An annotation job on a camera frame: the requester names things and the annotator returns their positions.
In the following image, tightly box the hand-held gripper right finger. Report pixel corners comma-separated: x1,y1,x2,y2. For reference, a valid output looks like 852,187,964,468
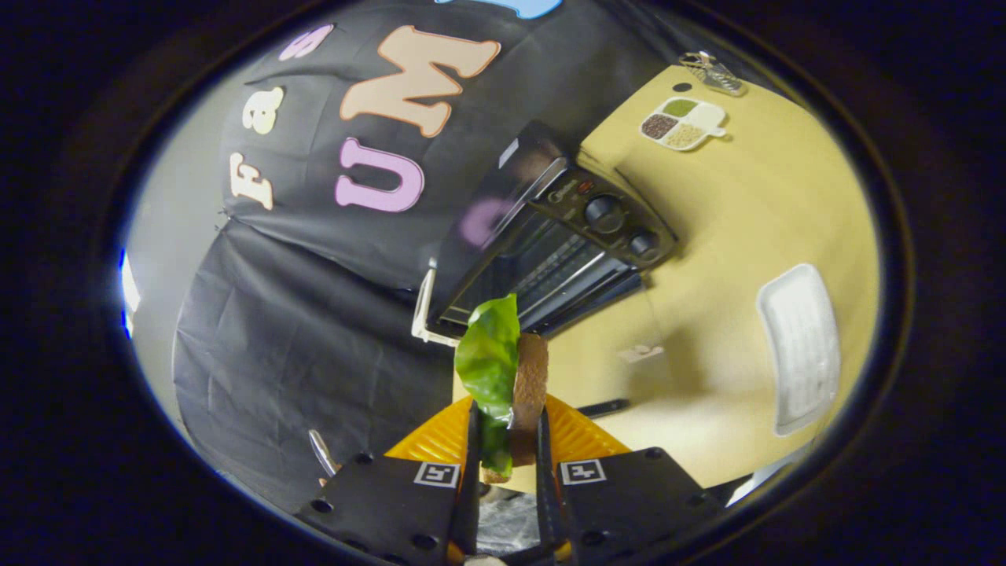
536,393,725,566

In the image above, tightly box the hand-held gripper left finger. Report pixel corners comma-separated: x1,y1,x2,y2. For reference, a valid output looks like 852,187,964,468
295,395,483,566

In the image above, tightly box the lettuce sandwich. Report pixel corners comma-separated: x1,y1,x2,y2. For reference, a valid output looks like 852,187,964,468
453,293,551,484

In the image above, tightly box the black toaster oven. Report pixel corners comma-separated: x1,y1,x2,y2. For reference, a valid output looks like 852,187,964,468
431,119,678,419

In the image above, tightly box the curved silver metal piece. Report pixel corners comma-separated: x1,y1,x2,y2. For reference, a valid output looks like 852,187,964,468
308,428,340,482

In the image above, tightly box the grey patterned cloth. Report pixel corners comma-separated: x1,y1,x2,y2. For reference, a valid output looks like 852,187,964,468
478,487,545,556

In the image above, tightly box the black backdrop cloth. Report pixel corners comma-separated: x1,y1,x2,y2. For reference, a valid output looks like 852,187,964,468
173,0,708,512

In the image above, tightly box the white rectangular plate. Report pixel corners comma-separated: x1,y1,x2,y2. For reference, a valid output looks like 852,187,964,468
756,263,842,437

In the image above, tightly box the white divided grain dish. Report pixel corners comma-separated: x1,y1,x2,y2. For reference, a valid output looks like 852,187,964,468
639,97,728,152

